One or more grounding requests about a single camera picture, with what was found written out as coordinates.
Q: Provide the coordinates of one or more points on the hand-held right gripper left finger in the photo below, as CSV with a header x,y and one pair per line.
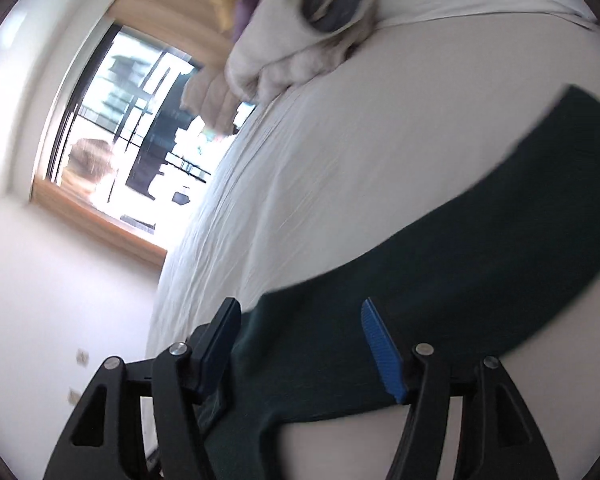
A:
x,y
221,340

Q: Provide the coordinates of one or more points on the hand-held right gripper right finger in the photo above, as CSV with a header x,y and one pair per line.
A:
x,y
382,350

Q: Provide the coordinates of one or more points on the dark green knit garment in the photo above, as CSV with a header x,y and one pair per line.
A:
x,y
455,285

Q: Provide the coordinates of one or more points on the dark hanging clothes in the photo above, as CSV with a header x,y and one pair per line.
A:
x,y
160,130

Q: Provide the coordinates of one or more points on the beige pleated curtain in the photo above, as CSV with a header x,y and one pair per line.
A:
x,y
100,222

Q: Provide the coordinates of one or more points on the white bed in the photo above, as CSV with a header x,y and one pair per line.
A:
x,y
355,160

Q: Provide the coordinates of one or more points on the brown patterned hanging garment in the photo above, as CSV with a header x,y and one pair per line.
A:
x,y
90,157

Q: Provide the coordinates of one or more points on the large window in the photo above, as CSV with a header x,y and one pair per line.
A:
x,y
130,85

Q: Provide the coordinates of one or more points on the purple cloth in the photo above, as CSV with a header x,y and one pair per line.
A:
x,y
250,7

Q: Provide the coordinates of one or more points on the wall socket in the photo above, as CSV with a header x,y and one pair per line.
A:
x,y
82,356
73,395

